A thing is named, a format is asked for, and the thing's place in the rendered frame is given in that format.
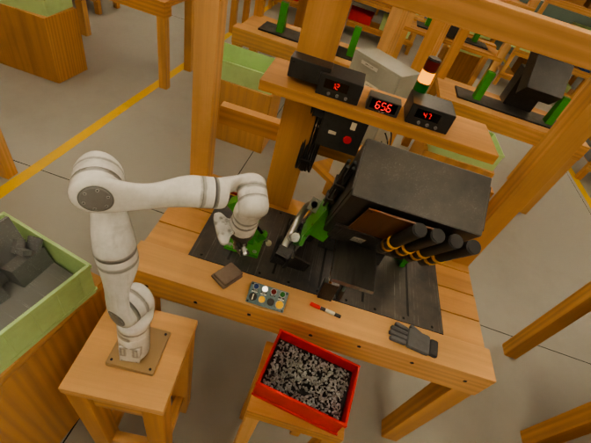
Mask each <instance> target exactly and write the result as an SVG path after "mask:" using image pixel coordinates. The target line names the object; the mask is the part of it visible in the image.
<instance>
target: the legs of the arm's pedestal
mask: <svg viewBox="0 0 591 443"><path fill-rule="evenodd" d="M194 339H195V333H194V335H193V339H192V342H191V344H190V346H189V349H188V352H187V354H186V358H185V360H184V363H183V366H182V368H181V370H180V373H179V377H178V379H177V381H176V384H175V387H174V389H173V391H172V394H171V395H172V404H171V398H170V401H169V402H168V405H167V408H166V410H165V413H164V415H163V416H160V415H157V414H152V413H148V412H144V411H140V410H133V409H129V408H125V407H121V406H117V405H113V404H110V403H102V402H98V401H94V400H90V399H86V398H82V397H78V396H71V395H67V394H65V395H66V397H68V399H69V401H70V403H71V404H72V406H73V408H74V409H75V411H76V413H77V415H78V416H79V417H80V419H81V420H82V422H83V423H84V426H85V427H86V429H87V431H88V432H89V434H90V435H91V437H92V438H93V440H94V441H95V443H172V433H173V430H174V427H175V424H176V423H177V420H178V417H179V413H180V412H182V413H186V411H187V408H188V405H189V403H190V399H191V387H192V374H193V350H194ZM125 412H126V413H130V414H134V415H138V416H142V418H143V422H144V426H145V430H146V434H147V437H145V436H142V435H137V434H133V433H129V432H122V431H120V430H119V427H118V426H119V424H120V421H121V419H122V417H123V415H124V413H125Z"/></svg>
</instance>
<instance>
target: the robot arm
mask: <svg viewBox="0 0 591 443"><path fill-rule="evenodd" d="M231 192H237V200H238V202H237V204H236V205H235V207H234V210H233V214H232V216H231V217H230V219H229V218H227V217H226V216H225V215H224V214H222V213H220V212H218V213H215V214H214V224H215V231H216V234H217V238H218V241H219V243H220V245H227V244H228V243H229V241H230V238H232V240H233V244H232V246H233V250H236V251H237V253H238V254H239V255H240V257H242V256H246V255H249V251H248V250H247V249H246V248H245V247H246V246H247V244H248V242H249V241H250V240H251V239H252V238H253V236H254V234H255V231H256V229H257V227H258V224H259V219H261V218H262V217H263V216H265V215H266V214H267V213H268V209H269V200H268V194H267V188H266V181H265V179H264V178H263V177H262V176H260V175H259V174H256V173H245V174H240V175H235V176H228V177H222V178H216V177H206V176H196V175H188V176H181V177H176V178H171V179H167V180H165V181H160V182H155V183H132V182H127V181H125V174H124V170H123V169H122V167H121V165H120V163H119V162H118V161H117V160H116V159H115V158H114V157H113V156H111V155H109V154H107V153H106V152H103V151H97V150H93V151H90V152H87V153H85V154H83V155H81V156H80V157H79V158H78V159H77V161H76V162H75V164H74V166H73V169H72V172H71V176H70V180H69V188H68V195H69V199H70V201H71V202H72V203H73V205H74V206H76V207H78V208H79V209H81V210H84V211H86V212H90V228H91V249H92V253H93V257H94V259H95V262H96V265H97V268H98V271H99V274H100V278H101V280H102V284H103V288H104V293H105V300H106V309H107V312H108V314H109V316H110V317H111V318H112V320H113V321H114V322H115V323H116V328H117V337H118V344H119V355H120V360H125V361H130V362H136V363H140V361H141V359H142V358H144V357H145V356H146V355H147V353H148V352H149V349H150V323H151V321H152V319H153V316H154V310H155V299H154V296H153V294H152V293H151V291H150V290H149V289H148V288H147V287H146V286H145V285H143V284H142V283H138V282H133V281H134V279H135V275H136V272H137V269H138V265H139V254H138V250H137V244H136V240H135V235H134V231H133V228H132V225H131V221H130V219H129V216H128V211H135V210H146V209H156V208H166V207H197V208H213V209H222V208H225V207H226V206H227V204H228V202H229V198H230V193H231Z"/></svg>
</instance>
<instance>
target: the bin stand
mask: <svg viewBox="0 0 591 443"><path fill-rule="evenodd" d="M273 345H274V343H272V342H269V341H266V344H265V347H264V350H263V353H262V358H261V361H260V363H259V366H258V369H257V372H256V374H255V376H254V378H253V381H252V385H251V387H250V389H249V392H248V395H247V397H246V399H245V401H244V405H243V408H242V410H241V413H240V417H239V419H242V423H241V425H240V426H239V429H238V431H237V435H236V437H235V439H234V441H233V443H248V441H249V439H250V437H251V436H252V433H253V431H254V429H255V427H256V425H257V424H258V422H259V421H262V422H265V423H268V424H270V425H276V426H279V427H281V428H285V429H288V430H290V432H289V434H291V435H294V436H296V437H298V436H299V435H300V434H305V435H308V436H311V437H312V438H311V439H310V440H309V441H308V443H341V442H342V441H343V440H344V431H345V428H343V427H342V428H341V429H340V430H339V431H338V436H336V435H332V434H330V433H329V432H326V431H324V430H322V429H320V428H318V427H316V426H314V425H312V424H310V423H308V422H306V421H304V420H302V419H300V418H297V417H295V416H293V415H291V414H289V413H287V412H286V411H284V410H281V409H279V408H277V407H275V406H273V405H272V404H270V403H267V402H265V401H263V400H261V399H259V398H257V397H256V396H254V395H252V391H253V390H254V388H255V386H256V385H255V383H256V381H257V380H258V378H259V375H260V373H261V371H262V369H263V366H264V365H265V363H266V359H267V357H268V355H269V353H270V351H271V349H272V347H273Z"/></svg>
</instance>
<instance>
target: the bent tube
mask: <svg viewBox="0 0 591 443"><path fill-rule="evenodd" d="M316 200H317V201H316ZM321 202H322V200H320V199H318V198H316V197H314V196H313V197H312V199H311V201H308V202H306V203H305V204H304V205H303V207H302V208H301V209H300V211H299V212H298V214H297V215H296V217H295V219H294V221H293V223H292V225H291V227H290V229H289V231H288V233H287V234H286V236H285V238H284V240H283V242H282V245H284V246H286V247H287V248H288V246H289V244H290V241H289V240H288V239H287V236H288V234H289V233H295V232H296V231H297V229H298V227H299V225H300V223H301V221H302V219H303V217H304V216H305V215H306V213H307V212H308V211H309V210H310V211H311V212H313V213H316V212H317V210H318V208H319V206H320V204H321ZM311 209H312V210H311Z"/></svg>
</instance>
